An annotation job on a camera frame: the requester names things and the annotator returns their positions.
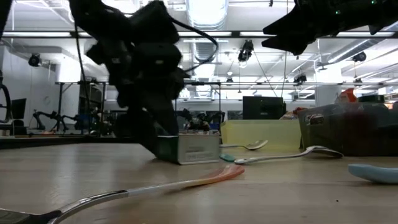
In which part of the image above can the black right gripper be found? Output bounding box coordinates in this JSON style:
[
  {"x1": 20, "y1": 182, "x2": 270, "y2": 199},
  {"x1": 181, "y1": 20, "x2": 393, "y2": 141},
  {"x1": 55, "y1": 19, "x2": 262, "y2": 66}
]
[{"x1": 261, "y1": 0, "x2": 398, "y2": 57}]

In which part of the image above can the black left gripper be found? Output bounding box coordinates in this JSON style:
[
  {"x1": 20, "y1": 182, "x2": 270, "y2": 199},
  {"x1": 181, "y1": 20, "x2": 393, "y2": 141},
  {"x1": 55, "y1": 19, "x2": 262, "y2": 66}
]
[{"x1": 107, "y1": 42, "x2": 192, "y2": 158}]

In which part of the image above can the orange chicken ramen packet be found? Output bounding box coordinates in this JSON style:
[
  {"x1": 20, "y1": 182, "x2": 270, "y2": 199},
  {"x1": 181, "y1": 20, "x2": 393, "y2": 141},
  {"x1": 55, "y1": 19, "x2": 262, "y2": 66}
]
[{"x1": 334, "y1": 87, "x2": 358, "y2": 105}]

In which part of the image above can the black ceiling spotlight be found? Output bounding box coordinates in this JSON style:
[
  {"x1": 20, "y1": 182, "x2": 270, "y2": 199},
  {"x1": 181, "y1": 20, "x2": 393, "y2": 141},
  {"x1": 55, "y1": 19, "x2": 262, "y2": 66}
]
[
  {"x1": 352, "y1": 50, "x2": 368, "y2": 63},
  {"x1": 27, "y1": 52, "x2": 42, "y2": 68},
  {"x1": 293, "y1": 73, "x2": 308, "y2": 85},
  {"x1": 237, "y1": 39, "x2": 254, "y2": 63}
]

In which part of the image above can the white room column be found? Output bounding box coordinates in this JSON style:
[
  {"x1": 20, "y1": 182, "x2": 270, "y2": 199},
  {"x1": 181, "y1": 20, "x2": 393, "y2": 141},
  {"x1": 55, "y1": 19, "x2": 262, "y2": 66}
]
[{"x1": 314, "y1": 84, "x2": 343, "y2": 110}]

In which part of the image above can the large black monitor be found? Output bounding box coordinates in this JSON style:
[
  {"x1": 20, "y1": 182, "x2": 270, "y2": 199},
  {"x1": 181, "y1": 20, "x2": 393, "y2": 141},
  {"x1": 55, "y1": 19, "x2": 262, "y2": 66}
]
[{"x1": 242, "y1": 95, "x2": 287, "y2": 121}]

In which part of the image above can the yellow translucent plastic bin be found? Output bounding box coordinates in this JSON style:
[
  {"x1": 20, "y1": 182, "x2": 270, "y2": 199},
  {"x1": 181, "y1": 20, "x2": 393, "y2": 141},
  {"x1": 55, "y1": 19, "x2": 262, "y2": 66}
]
[{"x1": 220, "y1": 119, "x2": 303, "y2": 151}]

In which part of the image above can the grey plastic basket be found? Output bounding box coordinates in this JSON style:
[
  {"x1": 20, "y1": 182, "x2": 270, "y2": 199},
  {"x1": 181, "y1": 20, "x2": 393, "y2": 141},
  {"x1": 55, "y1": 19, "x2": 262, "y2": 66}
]
[{"x1": 297, "y1": 101, "x2": 398, "y2": 157}]

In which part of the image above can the all silver metal spoon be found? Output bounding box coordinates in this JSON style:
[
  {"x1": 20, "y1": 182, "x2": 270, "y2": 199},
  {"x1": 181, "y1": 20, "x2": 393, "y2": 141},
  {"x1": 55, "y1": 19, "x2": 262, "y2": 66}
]
[{"x1": 233, "y1": 144, "x2": 345, "y2": 166}]

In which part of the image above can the small black monitor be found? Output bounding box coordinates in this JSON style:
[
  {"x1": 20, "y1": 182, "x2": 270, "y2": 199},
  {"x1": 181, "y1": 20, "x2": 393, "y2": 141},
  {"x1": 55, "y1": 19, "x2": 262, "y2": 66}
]
[{"x1": 11, "y1": 98, "x2": 27, "y2": 121}]

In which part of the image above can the black background stand frame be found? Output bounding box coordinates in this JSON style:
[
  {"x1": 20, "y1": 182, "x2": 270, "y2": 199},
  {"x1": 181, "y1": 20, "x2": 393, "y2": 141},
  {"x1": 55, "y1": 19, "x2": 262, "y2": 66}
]
[{"x1": 182, "y1": 81, "x2": 222, "y2": 138}]

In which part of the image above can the gold spoon green handle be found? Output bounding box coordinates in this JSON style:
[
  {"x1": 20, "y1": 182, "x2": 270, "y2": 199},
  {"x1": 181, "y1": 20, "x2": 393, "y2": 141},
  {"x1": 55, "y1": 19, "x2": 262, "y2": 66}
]
[{"x1": 218, "y1": 153, "x2": 236, "y2": 163}]

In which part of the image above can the spoon light blue handle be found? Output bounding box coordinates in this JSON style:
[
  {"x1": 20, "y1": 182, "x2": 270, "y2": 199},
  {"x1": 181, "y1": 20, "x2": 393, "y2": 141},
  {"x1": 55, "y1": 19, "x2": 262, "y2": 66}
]
[{"x1": 348, "y1": 163, "x2": 398, "y2": 184}]

